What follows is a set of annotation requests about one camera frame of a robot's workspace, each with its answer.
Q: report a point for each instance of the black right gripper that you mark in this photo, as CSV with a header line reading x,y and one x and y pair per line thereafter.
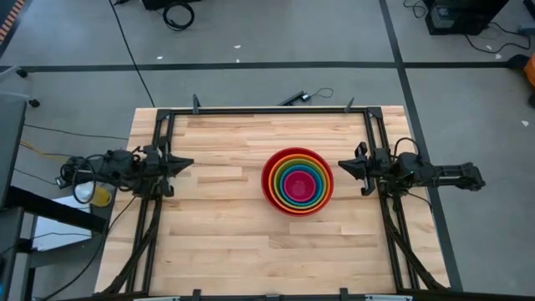
x,y
374,169

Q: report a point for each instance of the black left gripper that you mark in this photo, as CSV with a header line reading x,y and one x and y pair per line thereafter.
x,y
156,167

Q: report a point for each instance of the small magenta bowl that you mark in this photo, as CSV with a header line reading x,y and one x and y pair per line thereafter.
x,y
300,185

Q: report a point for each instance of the blue bowl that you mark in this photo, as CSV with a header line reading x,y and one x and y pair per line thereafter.
x,y
281,184

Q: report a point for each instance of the yellow-green bowl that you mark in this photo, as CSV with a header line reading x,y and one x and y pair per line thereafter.
x,y
276,182

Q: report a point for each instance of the orange bowl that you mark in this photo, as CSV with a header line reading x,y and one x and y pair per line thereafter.
x,y
270,182

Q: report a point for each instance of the large red bowl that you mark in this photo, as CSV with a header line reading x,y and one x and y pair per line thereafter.
x,y
264,184

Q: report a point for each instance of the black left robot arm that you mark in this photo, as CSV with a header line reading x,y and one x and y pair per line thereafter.
x,y
113,167

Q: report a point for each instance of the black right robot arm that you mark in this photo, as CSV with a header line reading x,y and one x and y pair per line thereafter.
x,y
443,172

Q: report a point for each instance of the yellow translucent bottle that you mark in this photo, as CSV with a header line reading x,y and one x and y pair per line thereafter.
x,y
102,196

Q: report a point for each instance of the black power strip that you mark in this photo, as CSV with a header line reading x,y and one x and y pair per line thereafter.
x,y
291,98

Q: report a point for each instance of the white sheet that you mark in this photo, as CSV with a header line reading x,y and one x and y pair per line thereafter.
x,y
60,226

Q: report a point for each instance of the black caster wheel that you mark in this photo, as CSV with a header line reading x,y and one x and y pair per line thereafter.
x,y
21,73
34,102

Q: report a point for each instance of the dark grey cabinet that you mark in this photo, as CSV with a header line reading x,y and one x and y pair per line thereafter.
x,y
10,146

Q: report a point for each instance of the black equipment box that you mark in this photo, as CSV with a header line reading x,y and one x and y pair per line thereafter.
x,y
464,16

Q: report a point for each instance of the orange object with black base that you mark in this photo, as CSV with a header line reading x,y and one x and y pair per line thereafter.
x,y
530,69

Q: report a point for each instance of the black aluminium table frame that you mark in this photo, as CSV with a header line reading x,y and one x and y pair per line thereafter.
x,y
271,110

